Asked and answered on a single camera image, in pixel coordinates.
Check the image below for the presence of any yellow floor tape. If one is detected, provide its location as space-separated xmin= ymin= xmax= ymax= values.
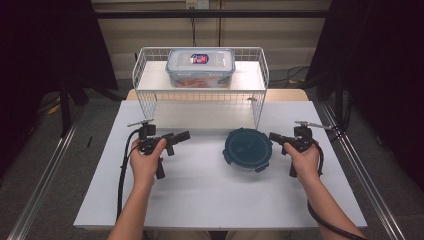
xmin=46 ymin=95 xmax=63 ymax=116

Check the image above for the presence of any black metal stand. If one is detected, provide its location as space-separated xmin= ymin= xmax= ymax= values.
xmin=334 ymin=71 xmax=347 ymax=125
xmin=58 ymin=75 xmax=90 ymax=138

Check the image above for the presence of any metal floor rail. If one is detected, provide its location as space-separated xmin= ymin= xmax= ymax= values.
xmin=319 ymin=102 xmax=407 ymax=240
xmin=6 ymin=108 xmax=85 ymax=240

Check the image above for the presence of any person's left hand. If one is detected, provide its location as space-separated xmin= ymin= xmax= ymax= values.
xmin=128 ymin=137 xmax=168 ymax=188

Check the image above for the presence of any black hanging wall cable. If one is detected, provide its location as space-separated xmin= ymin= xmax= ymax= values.
xmin=191 ymin=8 xmax=198 ymax=49

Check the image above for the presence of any white wall socket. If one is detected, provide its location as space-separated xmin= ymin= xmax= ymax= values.
xmin=185 ymin=0 xmax=211 ymax=10

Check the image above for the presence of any person's right hand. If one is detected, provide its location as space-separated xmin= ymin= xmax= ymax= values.
xmin=283 ymin=141 xmax=322 ymax=185

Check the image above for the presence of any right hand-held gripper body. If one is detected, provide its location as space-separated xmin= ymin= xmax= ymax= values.
xmin=288 ymin=120 xmax=333 ymax=179

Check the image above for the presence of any white wire shelf rack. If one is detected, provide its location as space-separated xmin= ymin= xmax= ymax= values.
xmin=132 ymin=46 xmax=270 ymax=132

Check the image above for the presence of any black horizontal metal bar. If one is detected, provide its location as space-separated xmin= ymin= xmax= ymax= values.
xmin=94 ymin=9 xmax=331 ymax=20

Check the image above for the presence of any clear rectangular food container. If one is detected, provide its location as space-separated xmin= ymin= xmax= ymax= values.
xmin=165 ymin=47 xmax=237 ymax=90

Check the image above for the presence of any black floor cable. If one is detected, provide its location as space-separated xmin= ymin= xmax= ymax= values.
xmin=268 ymin=65 xmax=312 ymax=85

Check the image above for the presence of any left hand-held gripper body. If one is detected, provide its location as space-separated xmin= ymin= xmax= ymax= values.
xmin=126 ymin=118 xmax=168 ymax=180

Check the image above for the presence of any wooden desk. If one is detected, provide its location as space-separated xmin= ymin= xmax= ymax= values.
xmin=126 ymin=88 xmax=310 ymax=102

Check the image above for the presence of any black curtain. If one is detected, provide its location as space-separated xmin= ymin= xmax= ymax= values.
xmin=304 ymin=0 xmax=424 ymax=183
xmin=0 ymin=0 xmax=119 ymax=176

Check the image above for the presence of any round dark teal food container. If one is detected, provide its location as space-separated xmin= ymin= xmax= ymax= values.
xmin=222 ymin=127 xmax=274 ymax=173

